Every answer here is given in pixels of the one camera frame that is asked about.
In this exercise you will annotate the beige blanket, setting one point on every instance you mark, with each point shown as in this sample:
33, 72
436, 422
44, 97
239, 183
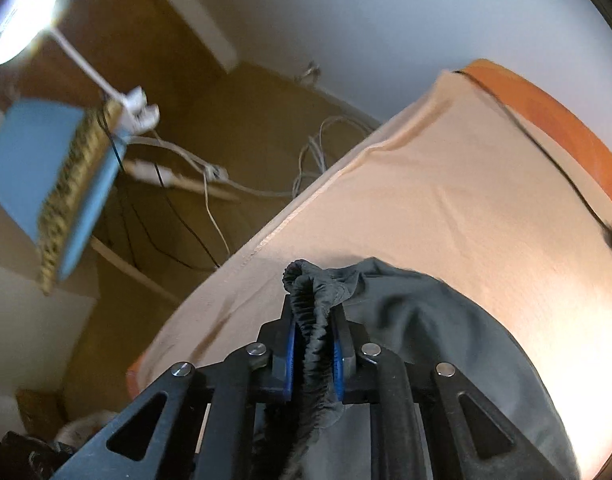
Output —
436, 185

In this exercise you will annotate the white fuzzy item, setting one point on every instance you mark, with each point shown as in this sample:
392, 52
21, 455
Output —
86, 427

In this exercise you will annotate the white desk lamp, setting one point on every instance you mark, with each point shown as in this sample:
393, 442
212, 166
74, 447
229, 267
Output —
26, 15

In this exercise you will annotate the white rod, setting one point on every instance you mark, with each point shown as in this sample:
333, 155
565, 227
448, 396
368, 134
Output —
136, 272

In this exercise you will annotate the brown box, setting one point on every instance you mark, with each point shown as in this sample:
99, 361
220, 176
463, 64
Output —
41, 410

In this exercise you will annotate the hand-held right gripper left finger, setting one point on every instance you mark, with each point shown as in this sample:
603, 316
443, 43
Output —
290, 355

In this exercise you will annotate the black pants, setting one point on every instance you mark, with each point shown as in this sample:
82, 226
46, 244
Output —
411, 320

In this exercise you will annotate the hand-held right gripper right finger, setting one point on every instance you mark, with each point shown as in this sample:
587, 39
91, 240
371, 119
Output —
338, 360

